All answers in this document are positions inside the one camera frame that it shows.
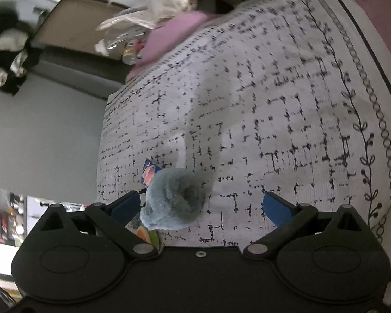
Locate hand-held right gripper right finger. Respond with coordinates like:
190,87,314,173
243,192,377,258

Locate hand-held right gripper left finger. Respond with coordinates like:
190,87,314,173
29,191,158,260

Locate blue printed packet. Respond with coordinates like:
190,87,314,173
125,159,160,246

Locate blue-grey plush toy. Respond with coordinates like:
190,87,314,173
140,168,206,230

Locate white black-patterned blanket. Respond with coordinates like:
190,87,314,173
96,0,391,281

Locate clear bag of bottles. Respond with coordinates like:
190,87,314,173
96,5,160,65

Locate flat cardboard sheet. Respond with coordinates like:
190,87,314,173
31,0,134,60

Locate hanging black and white clothes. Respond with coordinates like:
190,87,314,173
0,5,42,97

